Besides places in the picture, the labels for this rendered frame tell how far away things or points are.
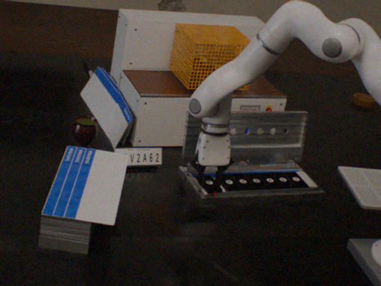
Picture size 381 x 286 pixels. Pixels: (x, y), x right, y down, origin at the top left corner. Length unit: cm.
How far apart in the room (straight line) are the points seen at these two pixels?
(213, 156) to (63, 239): 57
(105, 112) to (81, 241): 81
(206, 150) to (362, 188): 62
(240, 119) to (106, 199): 62
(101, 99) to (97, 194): 76
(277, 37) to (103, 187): 63
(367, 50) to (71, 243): 94
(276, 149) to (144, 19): 63
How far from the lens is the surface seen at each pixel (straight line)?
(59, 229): 194
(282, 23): 207
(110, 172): 214
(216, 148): 227
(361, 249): 220
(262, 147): 249
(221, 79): 213
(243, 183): 237
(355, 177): 265
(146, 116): 248
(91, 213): 194
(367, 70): 204
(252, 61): 213
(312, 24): 201
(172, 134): 255
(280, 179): 245
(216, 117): 223
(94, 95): 279
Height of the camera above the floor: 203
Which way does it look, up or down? 25 degrees down
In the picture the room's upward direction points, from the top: 11 degrees clockwise
